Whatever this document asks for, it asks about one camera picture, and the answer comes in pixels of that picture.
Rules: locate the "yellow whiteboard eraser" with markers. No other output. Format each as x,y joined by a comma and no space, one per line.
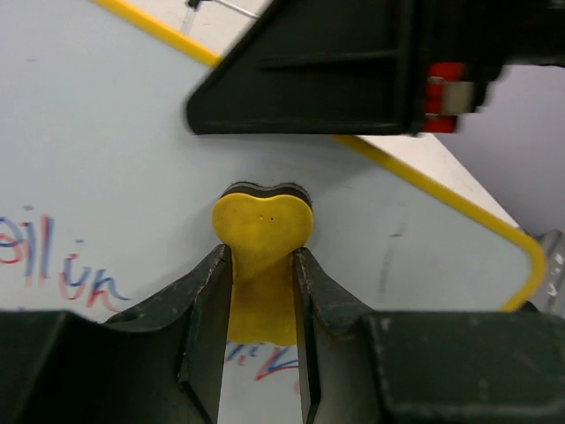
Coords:
263,226

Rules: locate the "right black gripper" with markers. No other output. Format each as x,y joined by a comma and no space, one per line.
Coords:
464,45

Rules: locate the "yellow-framed small whiteboard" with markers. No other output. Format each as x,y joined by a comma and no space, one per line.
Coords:
107,197

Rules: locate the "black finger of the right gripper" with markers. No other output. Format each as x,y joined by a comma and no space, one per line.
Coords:
313,67

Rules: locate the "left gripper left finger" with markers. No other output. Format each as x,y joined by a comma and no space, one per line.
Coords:
171,347

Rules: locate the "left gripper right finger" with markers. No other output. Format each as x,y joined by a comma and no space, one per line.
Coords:
336,384

